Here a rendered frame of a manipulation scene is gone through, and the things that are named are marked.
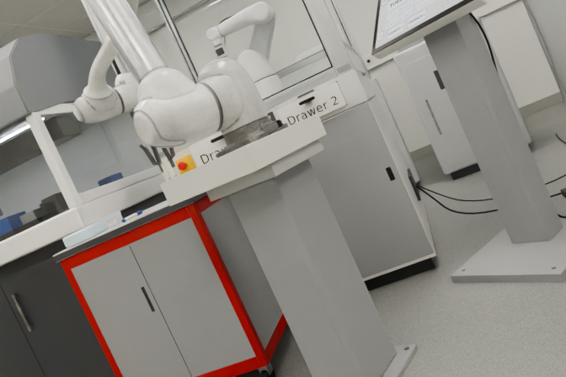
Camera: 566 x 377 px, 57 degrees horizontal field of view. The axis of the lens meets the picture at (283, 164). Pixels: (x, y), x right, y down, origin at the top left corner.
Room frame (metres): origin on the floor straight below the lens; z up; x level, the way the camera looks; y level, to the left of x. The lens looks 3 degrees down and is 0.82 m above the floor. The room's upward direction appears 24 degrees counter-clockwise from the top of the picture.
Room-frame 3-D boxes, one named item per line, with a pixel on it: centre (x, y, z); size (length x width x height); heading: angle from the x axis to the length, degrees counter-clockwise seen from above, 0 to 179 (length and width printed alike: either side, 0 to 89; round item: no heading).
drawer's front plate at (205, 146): (2.02, 0.17, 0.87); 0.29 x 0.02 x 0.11; 75
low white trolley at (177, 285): (2.15, 0.56, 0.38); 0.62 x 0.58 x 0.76; 75
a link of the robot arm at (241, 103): (1.61, 0.06, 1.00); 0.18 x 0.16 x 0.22; 126
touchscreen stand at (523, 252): (1.97, -0.76, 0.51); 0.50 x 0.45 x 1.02; 124
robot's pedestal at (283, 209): (1.62, 0.06, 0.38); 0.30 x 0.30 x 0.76; 52
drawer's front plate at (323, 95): (2.25, -0.22, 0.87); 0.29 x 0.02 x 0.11; 75
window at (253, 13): (2.35, 0.04, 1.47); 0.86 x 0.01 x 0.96; 75
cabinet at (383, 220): (2.79, -0.08, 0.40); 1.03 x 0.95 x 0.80; 75
